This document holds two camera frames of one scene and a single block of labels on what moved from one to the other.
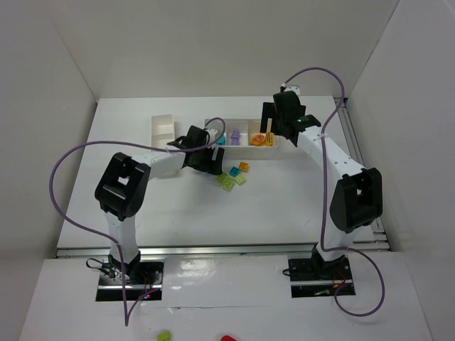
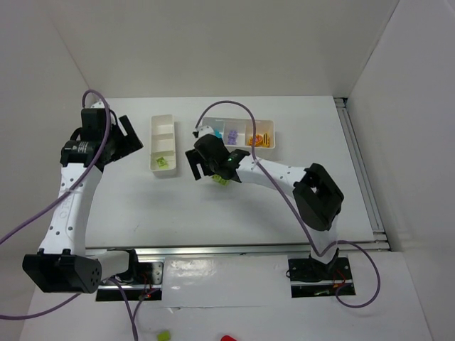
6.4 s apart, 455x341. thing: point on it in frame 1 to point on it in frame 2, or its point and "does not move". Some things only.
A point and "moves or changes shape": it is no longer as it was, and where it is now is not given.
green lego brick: x=227 y=184 to x=220 y=180
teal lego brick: x=222 y=141 moves or changes shape
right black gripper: x=267 y=116 to x=198 y=162
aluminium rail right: x=355 y=149 does not move
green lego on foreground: x=163 y=336 does not move
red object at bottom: x=227 y=338 does not move
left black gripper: x=212 y=165 to x=125 y=140
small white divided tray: x=162 y=130 does not move
